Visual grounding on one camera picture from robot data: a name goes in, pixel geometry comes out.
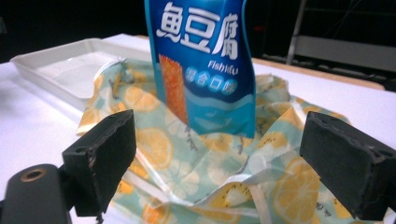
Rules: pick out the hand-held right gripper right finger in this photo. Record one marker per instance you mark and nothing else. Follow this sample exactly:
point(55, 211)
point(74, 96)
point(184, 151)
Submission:
point(348, 161)

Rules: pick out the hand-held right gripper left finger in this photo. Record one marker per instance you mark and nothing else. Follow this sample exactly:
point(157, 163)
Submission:
point(102, 155)

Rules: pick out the lemon print plastic bag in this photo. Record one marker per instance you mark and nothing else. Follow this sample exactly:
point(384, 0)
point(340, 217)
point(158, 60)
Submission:
point(224, 174)

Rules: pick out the blue snack packet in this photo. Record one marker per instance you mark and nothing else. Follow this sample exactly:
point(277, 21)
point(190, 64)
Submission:
point(202, 71)

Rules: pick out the white plastic tray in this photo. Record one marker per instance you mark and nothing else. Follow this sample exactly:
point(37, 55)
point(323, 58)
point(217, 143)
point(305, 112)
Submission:
point(71, 68)

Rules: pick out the grey metal stand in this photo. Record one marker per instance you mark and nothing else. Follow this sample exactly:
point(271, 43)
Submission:
point(339, 46)

